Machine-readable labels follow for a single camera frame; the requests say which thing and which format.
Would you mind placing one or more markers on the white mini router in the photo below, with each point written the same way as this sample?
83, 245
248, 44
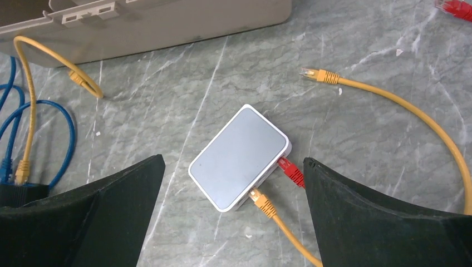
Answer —
239, 157

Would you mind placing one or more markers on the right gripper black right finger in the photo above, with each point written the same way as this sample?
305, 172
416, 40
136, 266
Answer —
358, 226

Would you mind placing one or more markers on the black network switch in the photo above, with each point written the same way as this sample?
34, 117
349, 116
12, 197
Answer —
19, 195

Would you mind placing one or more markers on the beige plastic toolbox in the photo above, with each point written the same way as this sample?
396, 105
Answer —
87, 31

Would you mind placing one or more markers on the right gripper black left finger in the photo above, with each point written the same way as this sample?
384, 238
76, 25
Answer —
102, 223

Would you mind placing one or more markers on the blue ethernet cable long loop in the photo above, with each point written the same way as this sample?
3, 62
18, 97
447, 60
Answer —
55, 140

